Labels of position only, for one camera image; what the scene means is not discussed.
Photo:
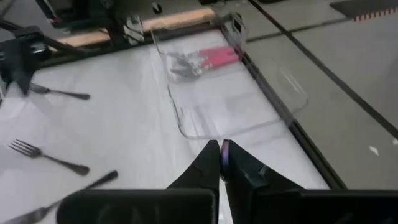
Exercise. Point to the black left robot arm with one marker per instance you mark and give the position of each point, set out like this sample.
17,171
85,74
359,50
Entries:
115,31

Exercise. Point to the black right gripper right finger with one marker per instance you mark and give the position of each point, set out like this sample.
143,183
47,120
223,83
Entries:
245,177

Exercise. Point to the wooden table board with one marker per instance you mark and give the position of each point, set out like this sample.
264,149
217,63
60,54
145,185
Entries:
174,20

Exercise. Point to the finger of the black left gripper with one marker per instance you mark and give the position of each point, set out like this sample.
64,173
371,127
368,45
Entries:
1,96
24,84

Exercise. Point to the black hazard striped mat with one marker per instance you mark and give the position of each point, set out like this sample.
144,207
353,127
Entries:
367,6

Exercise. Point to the white floor scrap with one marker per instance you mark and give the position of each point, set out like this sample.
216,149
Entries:
373,151

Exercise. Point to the iridescent blue fork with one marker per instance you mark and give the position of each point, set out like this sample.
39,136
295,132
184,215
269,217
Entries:
224,155

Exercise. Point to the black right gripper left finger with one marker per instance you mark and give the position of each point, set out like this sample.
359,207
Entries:
202,174

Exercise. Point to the clear plastic bin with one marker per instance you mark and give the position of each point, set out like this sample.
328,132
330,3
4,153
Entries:
186,37
233,109

